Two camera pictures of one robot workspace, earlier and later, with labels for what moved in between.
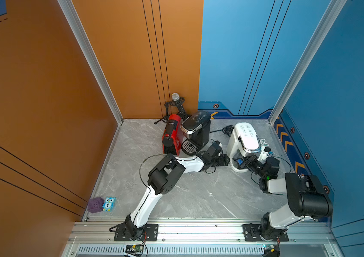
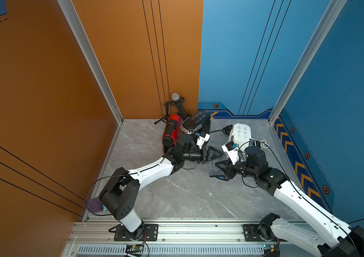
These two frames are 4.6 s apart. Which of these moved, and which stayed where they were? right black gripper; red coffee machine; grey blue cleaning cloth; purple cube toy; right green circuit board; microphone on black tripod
Moved: right black gripper; grey blue cleaning cloth
Stayed: red coffee machine; purple cube toy; microphone on black tripod; right green circuit board
